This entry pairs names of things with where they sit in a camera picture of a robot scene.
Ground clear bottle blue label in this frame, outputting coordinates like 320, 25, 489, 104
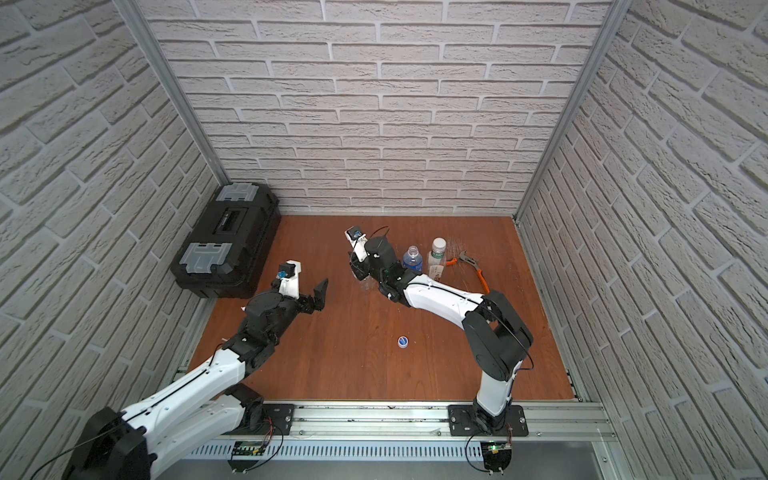
402, 245, 423, 273

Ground clear bottle green ring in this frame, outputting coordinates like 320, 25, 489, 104
427, 237, 449, 282

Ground grey white bottle cap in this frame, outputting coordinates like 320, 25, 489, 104
432, 237, 447, 253

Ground clear labelled bottle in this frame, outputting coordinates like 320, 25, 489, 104
359, 276, 378, 292

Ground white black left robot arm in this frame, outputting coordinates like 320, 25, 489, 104
62, 277, 328, 479

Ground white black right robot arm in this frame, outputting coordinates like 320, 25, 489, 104
345, 226, 534, 429

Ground black plastic toolbox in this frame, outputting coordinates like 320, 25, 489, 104
170, 182, 281, 299

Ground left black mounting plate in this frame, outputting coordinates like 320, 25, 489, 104
224, 384, 296, 435

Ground black mounting plate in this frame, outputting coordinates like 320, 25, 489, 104
447, 403, 529, 438
224, 384, 296, 435

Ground left controller circuit board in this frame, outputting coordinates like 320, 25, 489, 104
228, 441, 267, 473

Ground controller circuit board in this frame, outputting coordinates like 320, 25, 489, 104
480, 442, 513, 474
228, 441, 267, 473

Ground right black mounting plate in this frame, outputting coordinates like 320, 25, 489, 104
447, 403, 529, 438

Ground right corner aluminium profile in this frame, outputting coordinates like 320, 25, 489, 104
513, 0, 632, 224

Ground corner aluminium profile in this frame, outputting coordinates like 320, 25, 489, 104
114, 0, 230, 185
513, 0, 632, 224

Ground right controller circuit board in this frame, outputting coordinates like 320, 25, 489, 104
480, 442, 513, 474

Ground left corner aluminium profile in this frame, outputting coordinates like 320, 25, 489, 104
114, 0, 230, 185

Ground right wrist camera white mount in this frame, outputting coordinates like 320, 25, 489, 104
345, 226, 367, 263

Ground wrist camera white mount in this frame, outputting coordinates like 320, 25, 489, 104
345, 226, 367, 263
276, 260, 301, 299

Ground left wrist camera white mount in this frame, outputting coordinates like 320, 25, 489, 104
276, 260, 301, 299

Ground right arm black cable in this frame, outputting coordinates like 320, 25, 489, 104
419, 281, 536, 373

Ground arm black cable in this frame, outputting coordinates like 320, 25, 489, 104
419, 281, 536, 373
29, 341, 223, 480

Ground orange handled pliers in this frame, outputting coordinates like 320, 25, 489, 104
445, 251, 490, 294

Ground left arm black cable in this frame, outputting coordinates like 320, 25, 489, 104
29, 341, 223, 480

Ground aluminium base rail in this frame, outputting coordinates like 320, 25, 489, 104
187, 400, 618, 462

